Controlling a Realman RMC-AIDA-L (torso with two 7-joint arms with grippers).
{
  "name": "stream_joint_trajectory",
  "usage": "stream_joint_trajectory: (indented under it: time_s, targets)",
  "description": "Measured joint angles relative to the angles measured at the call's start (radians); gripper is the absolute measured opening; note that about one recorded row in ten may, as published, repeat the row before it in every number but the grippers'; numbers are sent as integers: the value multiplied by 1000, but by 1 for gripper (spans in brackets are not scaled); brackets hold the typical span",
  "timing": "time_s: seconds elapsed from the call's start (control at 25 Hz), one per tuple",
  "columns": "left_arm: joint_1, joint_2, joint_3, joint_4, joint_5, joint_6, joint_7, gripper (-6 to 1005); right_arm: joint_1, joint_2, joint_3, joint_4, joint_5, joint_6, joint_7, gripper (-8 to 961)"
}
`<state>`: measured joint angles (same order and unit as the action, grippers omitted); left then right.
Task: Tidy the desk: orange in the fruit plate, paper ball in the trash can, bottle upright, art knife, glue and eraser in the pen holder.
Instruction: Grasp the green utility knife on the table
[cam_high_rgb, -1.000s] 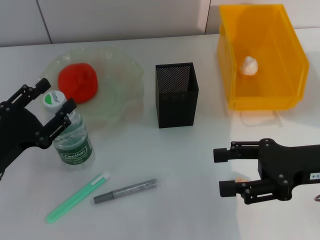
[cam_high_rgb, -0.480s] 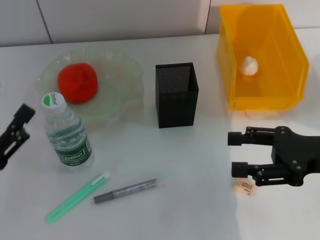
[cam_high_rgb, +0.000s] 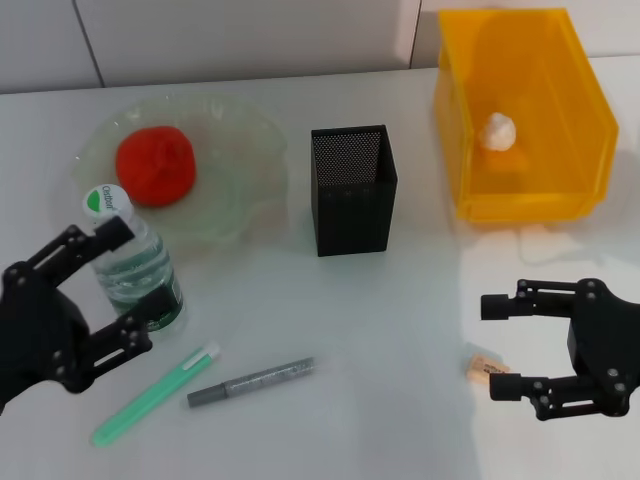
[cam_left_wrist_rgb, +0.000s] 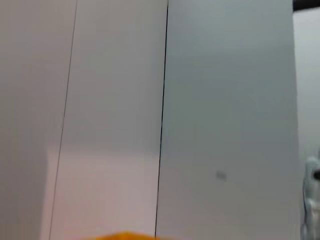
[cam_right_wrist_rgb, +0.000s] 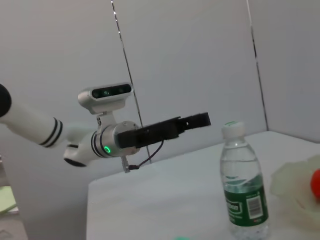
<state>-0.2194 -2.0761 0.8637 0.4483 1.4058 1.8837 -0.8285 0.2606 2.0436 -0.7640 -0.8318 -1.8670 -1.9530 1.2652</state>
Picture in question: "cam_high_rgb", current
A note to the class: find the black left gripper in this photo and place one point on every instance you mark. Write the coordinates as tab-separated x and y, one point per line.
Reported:
35	330

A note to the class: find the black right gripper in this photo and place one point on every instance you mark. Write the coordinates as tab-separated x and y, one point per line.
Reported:
610	345

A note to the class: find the clear water bottle green label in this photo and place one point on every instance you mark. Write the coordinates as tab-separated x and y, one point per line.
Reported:
135	270

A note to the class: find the green white pen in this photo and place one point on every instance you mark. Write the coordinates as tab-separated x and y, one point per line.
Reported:
150	395

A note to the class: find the red knitted toy orange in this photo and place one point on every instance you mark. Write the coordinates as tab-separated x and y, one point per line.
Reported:
157	167

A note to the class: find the white paper ball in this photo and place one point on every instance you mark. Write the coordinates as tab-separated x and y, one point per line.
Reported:
499	131

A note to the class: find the beige eraser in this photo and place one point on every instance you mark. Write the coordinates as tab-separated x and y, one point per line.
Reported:
487	369

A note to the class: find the green glass fruit plate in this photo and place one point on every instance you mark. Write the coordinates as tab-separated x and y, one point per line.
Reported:
235	165

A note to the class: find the black mesh pen holder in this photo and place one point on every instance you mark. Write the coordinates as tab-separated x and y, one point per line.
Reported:
350	215

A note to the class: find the silver glitter marker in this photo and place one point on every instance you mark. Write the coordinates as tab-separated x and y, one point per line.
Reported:
250	382

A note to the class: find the yellow plastic bin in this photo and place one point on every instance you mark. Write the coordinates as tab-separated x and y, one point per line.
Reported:
550	100

